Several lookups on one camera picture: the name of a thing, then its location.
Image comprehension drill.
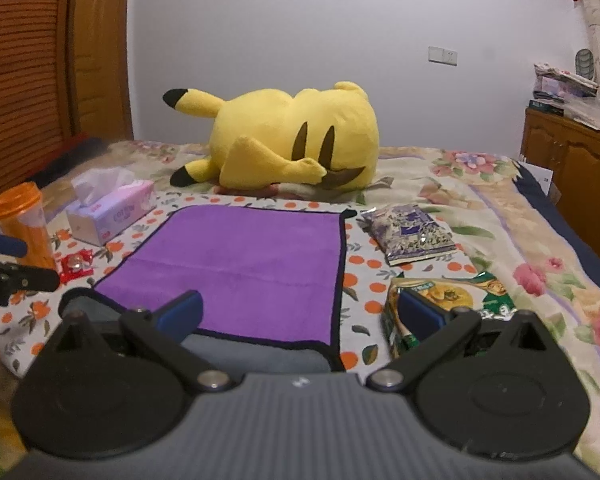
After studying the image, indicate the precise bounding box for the green yellow snack bag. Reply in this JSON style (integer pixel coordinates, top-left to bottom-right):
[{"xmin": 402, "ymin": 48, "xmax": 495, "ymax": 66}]
[{"xmin": 382, "ymin": 272, "xmax": 516, "ymax": 358}]

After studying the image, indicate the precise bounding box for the red candy wrapper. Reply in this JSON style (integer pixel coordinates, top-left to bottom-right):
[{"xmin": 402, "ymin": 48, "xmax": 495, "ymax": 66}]
[{"xmin": 59, "ymin": 249, "xmax": 94, "ymax": 284}]

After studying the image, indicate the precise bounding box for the orange lidded plastic cup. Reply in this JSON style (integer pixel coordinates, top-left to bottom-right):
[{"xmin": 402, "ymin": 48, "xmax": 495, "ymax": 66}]
[{"xmin": 0, "ymin": 182, "xmax": 56, "ymax": 270}]

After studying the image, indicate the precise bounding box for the wooden door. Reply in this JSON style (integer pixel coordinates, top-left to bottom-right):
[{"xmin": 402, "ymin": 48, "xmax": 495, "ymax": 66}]
[{"xmin": 68, "ymin": 0, "xmax": 133, "ymax": 143}]

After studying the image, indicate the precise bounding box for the yellow Pikachu plush toy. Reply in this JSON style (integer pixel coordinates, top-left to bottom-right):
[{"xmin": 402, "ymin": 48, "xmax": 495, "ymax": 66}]
[{"xmin": 162, "ymin": 81, "xmax": 379, "ymax": 192}]

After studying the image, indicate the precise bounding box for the brown wooden cabinet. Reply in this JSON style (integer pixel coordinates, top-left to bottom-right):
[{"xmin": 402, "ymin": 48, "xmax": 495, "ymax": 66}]
[{"xmin": 520, "ymin": 107, "xmax": 600, "ymax": 257}]

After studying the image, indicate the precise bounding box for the white wall switch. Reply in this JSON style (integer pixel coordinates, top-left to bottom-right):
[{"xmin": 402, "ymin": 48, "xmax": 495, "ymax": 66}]
[{"xmin": 428, "ymin": 47, "xmax": 457, "ymax": 66}]

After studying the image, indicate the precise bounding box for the small grey desk fan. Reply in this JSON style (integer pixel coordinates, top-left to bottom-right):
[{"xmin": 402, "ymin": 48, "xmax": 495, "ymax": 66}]
[{"xmin": 576, "ymin": 49, "xmax": 595, "ymax": 80}]

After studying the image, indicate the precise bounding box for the stack of folded papers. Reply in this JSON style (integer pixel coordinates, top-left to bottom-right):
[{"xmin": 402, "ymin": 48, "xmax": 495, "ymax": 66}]
[{"xmin": 532, "ymin": 63, "xmax": 598, "ymax": 103}]

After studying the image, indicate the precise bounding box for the purple grey microfibre towel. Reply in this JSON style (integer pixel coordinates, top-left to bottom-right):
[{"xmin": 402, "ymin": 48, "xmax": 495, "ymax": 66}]
[{"xmin": 59, "ymin": 205, "xmax": 354, "ymax": 377}]

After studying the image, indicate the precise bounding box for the purple white snack bag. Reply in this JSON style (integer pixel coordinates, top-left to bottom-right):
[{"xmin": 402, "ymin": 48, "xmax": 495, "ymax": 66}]
[{"xmin": 362, "ymin": 205, "xmax": 456, "ymax": 266}]

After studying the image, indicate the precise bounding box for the dark blue blanket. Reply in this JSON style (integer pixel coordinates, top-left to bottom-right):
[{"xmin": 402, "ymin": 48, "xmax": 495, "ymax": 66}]
[{"xmin": 515, "ymin": 162, "xmax": 600, "ymax": 286}]

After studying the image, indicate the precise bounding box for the pink tissue box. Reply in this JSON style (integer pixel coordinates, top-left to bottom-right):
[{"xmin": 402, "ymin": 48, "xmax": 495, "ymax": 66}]
[{"xmin": 66, "ymin": 167, "xmax": 156, "ymax": 246}]

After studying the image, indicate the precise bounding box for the wooden slatted headboard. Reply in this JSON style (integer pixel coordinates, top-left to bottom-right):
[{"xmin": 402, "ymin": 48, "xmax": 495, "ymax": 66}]
[{"xmin": 0, "ymin": 0, "xmax": 74, "ymax": 193}]

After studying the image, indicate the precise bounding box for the orange print white cloth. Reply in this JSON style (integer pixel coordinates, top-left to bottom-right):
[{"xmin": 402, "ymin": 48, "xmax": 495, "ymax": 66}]
[{"xmin": 0, "ymin": 192, "xmax": 484, "ymax": 376}]

